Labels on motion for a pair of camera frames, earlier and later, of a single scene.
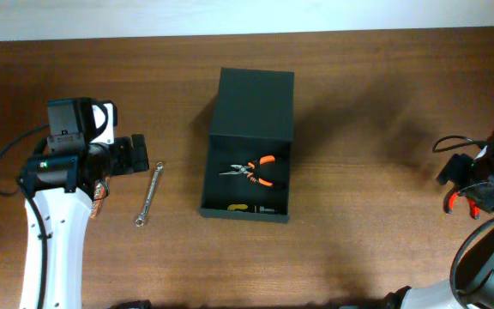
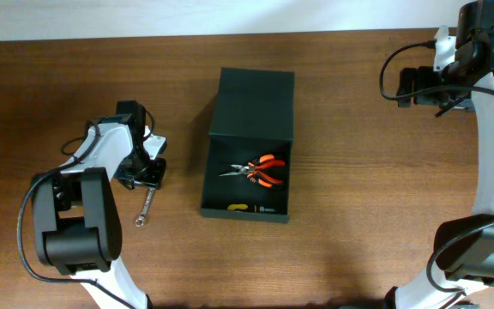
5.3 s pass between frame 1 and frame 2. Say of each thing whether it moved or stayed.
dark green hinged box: stayed
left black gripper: moved
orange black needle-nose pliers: stayed
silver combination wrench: stayed
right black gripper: moved
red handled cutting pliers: moved
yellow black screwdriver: stayed
